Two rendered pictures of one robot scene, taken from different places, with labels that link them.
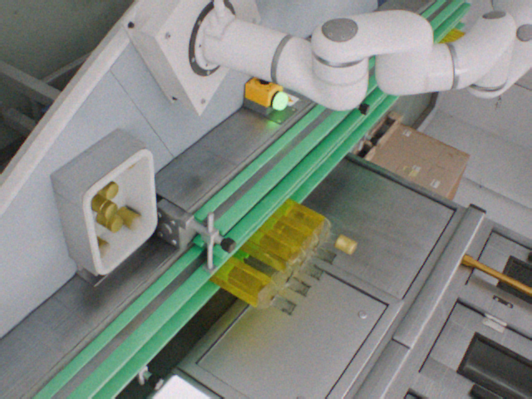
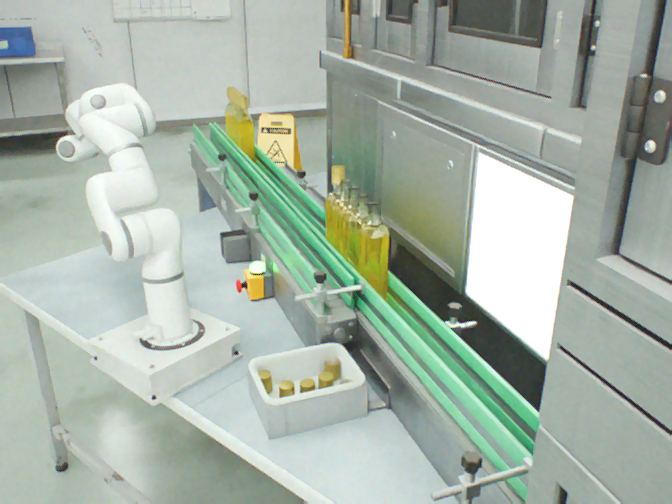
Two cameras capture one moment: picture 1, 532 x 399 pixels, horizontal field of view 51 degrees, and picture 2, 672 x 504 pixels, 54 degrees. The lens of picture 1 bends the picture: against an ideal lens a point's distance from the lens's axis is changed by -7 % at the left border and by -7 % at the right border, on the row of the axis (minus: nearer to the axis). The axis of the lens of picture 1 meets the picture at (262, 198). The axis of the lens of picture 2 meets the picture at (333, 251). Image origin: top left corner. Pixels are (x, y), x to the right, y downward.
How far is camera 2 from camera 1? 78 cm
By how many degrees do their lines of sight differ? 25
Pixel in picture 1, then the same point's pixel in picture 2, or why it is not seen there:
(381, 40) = (101, 212)
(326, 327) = (407, 165)
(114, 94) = (215, 400)
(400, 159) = not seen: hidden behind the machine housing
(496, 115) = not seen: hidden behind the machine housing
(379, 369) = (417, 102)
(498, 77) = (128, 111)
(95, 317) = (402, 379)
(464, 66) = (113, 144)
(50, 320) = (414, 423)
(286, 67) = (158, 272)
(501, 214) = not seen: outside the picture
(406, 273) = (371, 106)
